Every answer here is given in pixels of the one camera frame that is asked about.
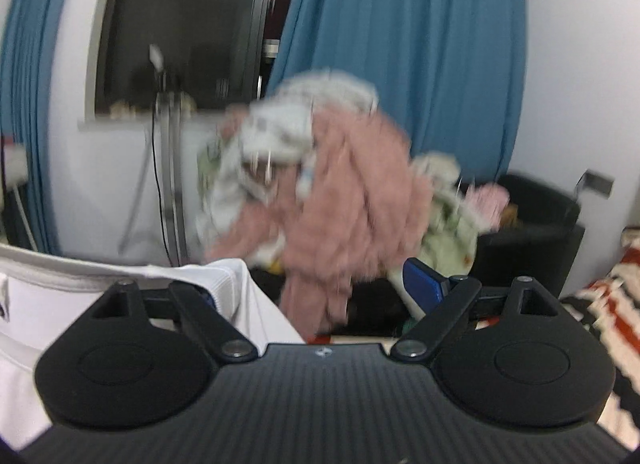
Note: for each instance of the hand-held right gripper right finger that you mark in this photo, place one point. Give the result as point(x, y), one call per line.
point(424, 286)

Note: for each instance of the small pink garment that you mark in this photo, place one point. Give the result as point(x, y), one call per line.
point(487, 204)

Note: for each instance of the pale green garment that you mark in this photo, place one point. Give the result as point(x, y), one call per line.
point(450, 239)

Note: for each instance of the dark window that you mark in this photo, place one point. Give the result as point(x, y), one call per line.
point(190, 19)

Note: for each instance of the yellow cloth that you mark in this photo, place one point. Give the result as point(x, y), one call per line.
point(274, 261)

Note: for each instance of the white t-shirt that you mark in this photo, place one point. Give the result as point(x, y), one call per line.
point(30, 304)

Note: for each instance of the red black striped blanket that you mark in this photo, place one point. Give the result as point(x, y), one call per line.
point(620, 294)

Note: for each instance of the white side table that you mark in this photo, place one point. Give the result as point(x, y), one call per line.
point(12, 161)

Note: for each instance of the white crumpled garment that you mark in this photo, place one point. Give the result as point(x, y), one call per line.
point(280, 129)

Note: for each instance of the blue curtain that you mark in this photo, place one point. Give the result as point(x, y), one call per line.
point(30, 44)
point(400, 19)

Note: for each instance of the black armchair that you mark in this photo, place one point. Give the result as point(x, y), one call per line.
point(530, 244)

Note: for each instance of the pink fluffy garment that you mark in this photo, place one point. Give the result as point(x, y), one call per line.
point(350, 194)

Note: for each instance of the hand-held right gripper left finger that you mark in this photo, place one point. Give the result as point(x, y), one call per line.
point(200, 311)

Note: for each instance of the grey wall socket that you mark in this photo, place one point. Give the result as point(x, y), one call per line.
point(597, 183)

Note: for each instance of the pale green printed cloth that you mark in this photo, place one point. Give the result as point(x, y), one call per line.
point(209, 159)

